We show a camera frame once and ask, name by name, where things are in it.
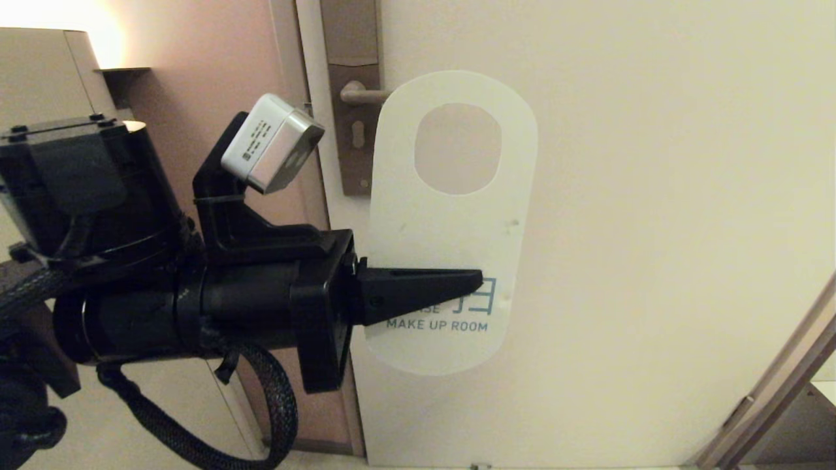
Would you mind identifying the white and blue door hanger sign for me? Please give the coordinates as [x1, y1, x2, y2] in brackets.
[362, 69, 540, 378]

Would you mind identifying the cream white door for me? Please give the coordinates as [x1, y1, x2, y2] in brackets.
[295, 0, 836, 469]

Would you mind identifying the brown metal lock plate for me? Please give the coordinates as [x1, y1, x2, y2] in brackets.
[319, 0, 383, 197]

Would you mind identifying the black left camera cable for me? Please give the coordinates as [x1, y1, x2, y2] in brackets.
[96, 339, 300, 470]

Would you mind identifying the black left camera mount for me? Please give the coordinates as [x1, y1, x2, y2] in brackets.
[191, 110, 357, 266]

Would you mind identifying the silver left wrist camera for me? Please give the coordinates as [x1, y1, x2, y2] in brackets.
[220, 92, 326, 196]

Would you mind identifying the beige metal door handle lever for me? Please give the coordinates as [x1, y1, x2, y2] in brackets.
[339, 80, 393, 108]

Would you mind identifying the braided left arm cable sleeve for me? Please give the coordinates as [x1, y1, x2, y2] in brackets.
[0, 264, 73, 315]

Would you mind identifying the closet frame hinge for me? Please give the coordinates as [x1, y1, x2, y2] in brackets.
[721, 396, 756, 430]

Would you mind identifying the brown closet frame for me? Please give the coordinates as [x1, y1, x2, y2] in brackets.
[684, 270, 836, 470]

